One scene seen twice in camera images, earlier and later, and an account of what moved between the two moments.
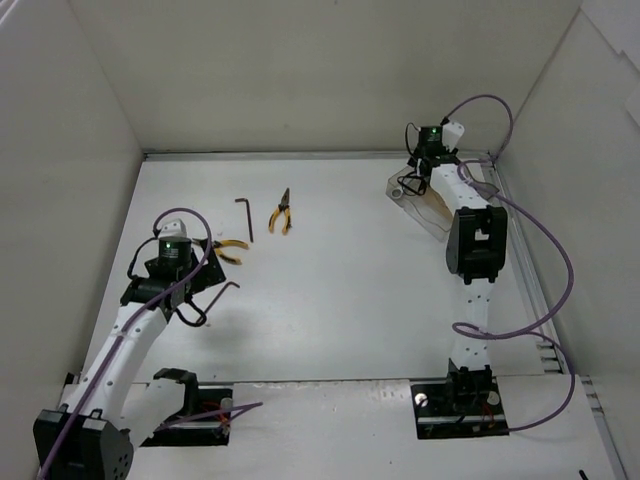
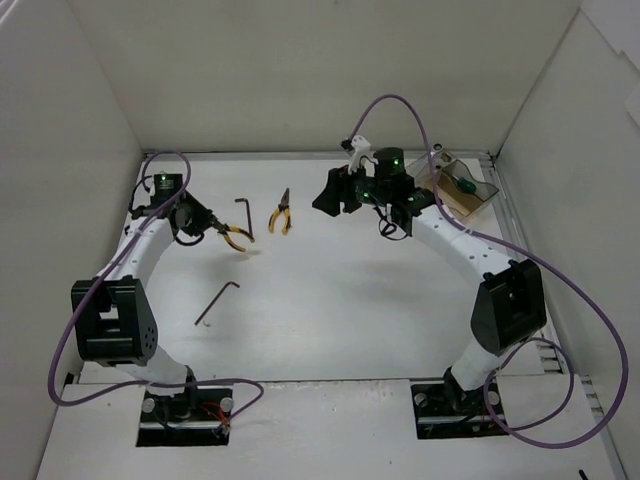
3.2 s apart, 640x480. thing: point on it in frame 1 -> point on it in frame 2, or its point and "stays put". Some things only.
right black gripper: [417, 167] -> [338, 185]
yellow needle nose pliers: [283, 206] stays put
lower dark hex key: [215, 299] stays put
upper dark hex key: [240, 200] stays put
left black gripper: [211, 270] -> [208, 219]
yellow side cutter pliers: [224, 243] -> [226, 228]
